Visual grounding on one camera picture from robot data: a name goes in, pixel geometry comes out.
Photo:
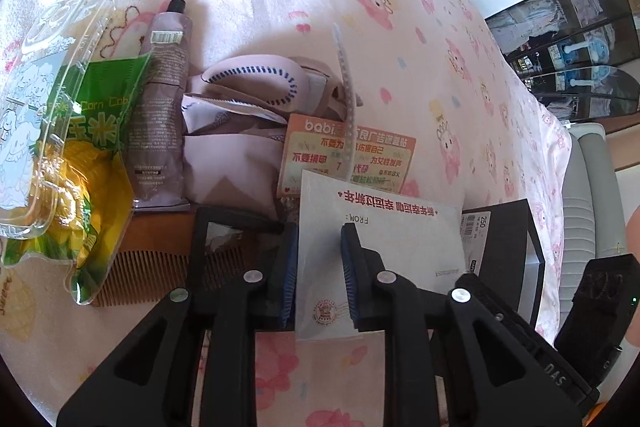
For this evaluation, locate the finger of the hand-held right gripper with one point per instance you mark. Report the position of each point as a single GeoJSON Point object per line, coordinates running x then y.
{"type": "Point", "coordinates": [540, 357]}

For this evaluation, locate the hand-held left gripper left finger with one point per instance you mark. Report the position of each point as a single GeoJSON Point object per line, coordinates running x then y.
{"type": "Point", "coordinates": [289, 277]}

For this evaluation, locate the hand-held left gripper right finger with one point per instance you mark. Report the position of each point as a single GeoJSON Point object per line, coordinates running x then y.
{"type": "Point", "coordinates": [352, 277]}

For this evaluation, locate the white envelope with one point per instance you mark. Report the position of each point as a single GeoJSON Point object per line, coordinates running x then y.
{"type": "Point", "coordinates": [400, 247]}

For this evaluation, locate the black square frame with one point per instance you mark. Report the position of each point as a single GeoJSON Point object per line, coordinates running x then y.
{"type": "Point", "coordinates": [200, 237]}

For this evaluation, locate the black cardboard box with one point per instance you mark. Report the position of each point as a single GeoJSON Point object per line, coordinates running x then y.
{"type": "Point", "coordinates": [510, 247]}

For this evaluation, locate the pink cloth pouch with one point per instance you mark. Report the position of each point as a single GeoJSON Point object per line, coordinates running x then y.
{"type": "Point", "coordinates": [225, 172]}

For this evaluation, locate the orange sticker card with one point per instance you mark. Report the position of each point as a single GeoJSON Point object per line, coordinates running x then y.
{"type": "Point", "coordinates": [320, 147]}

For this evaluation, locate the wooden comb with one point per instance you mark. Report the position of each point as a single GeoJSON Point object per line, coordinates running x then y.
{"type": "Point", "coordinates": [150, 267]}

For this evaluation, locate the purple hand cream tube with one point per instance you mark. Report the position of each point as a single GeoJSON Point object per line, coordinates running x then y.
{"type": "Point", "coordinates": [155, 132]}

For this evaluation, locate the white beaded plastic strip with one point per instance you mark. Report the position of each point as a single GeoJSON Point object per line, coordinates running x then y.
{"type": "Point", "coordinates": [345, 72]}

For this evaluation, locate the green corn snack bag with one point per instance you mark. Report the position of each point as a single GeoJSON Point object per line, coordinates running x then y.
{"type": "Point", "coordinates": [100, 187]}

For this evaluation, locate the dark glass cabinet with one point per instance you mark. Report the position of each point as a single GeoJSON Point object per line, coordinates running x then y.
{"type": "Point", "coordinates": [575, 47]}

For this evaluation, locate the clear plastic cartoon lid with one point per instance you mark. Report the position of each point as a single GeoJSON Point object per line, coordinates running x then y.
{"type": "Point", "coordinates": [35, 117]}

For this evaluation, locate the grey padded bed frame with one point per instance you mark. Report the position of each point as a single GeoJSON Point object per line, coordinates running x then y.
{"type": "Point", "coordinates": [585, 207]}

